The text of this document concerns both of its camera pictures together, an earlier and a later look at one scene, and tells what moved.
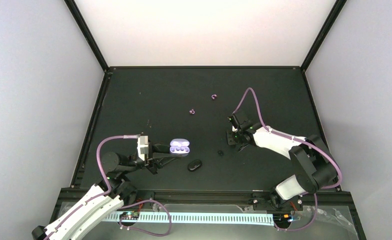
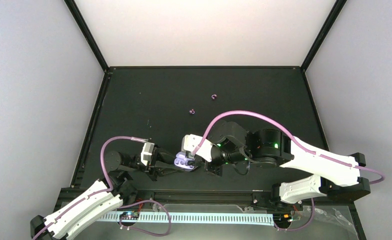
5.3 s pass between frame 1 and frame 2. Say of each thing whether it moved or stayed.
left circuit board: stayed
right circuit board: stayed
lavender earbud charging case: moved
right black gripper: moved
